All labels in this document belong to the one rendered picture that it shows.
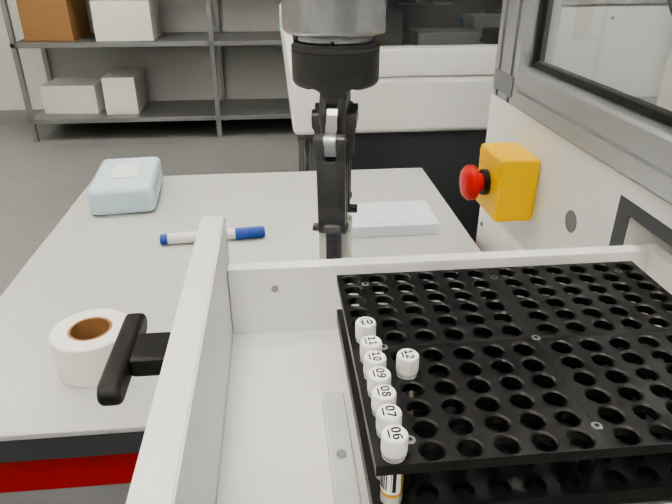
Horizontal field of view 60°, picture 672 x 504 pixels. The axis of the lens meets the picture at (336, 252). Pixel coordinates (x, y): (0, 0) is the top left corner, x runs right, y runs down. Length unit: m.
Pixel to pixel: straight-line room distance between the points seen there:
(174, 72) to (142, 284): 3.89
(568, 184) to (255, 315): 0.33
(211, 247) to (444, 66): 0.80
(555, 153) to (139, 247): 0.52
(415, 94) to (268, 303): 0.74
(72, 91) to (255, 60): 1.26
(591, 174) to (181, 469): 0.44
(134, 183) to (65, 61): 3.84
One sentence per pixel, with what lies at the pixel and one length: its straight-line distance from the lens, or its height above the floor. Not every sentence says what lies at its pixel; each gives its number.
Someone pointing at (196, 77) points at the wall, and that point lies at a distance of 4.54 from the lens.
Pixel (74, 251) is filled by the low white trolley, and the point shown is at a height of 0.76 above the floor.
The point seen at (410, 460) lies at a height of 0.90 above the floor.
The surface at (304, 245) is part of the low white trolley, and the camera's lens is 0.78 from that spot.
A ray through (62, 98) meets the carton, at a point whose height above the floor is 0.25.
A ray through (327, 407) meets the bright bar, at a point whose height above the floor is 0.85.
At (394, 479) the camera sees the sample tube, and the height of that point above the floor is 0.89.
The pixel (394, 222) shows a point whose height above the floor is 0.78.
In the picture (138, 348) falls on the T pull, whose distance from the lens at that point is 0.34.
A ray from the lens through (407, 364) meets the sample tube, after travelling 0.32.
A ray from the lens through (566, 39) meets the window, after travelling 0.67.
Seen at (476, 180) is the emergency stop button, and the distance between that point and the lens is 0.66.
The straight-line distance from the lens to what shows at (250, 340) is 0.47.
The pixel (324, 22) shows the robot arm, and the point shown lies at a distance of 0.48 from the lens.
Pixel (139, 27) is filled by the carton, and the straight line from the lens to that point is 4.08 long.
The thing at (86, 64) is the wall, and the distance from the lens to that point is 4.69.
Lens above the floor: 1.10
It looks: 27 degrees down
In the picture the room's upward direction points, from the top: straight up
